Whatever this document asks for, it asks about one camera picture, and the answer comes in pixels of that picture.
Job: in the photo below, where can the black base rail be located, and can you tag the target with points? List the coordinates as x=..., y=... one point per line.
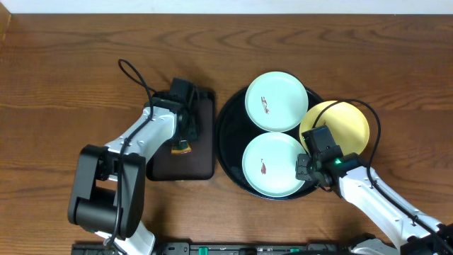
x=184, y=248

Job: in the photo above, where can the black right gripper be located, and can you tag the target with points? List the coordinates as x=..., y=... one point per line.
x=301, y=172

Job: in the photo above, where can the mint green plate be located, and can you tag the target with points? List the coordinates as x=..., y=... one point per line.
x=276, y=101
x=269, y=164

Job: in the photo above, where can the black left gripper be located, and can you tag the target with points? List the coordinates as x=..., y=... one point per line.
x=191, y=128

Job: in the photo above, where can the green yellow sponge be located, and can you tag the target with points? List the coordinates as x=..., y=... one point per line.
x=180, y=147

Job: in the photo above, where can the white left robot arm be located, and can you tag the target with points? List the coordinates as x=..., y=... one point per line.
x=107, y=196

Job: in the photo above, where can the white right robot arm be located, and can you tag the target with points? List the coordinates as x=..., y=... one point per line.
x=410, y=230

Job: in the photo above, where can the black rectangular tray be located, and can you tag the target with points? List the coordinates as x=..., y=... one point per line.
x=198, y=163

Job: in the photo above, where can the black round tray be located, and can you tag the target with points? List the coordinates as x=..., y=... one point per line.
x=233, y=131

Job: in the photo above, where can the yellow plate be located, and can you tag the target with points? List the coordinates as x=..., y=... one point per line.
x=348, y=125

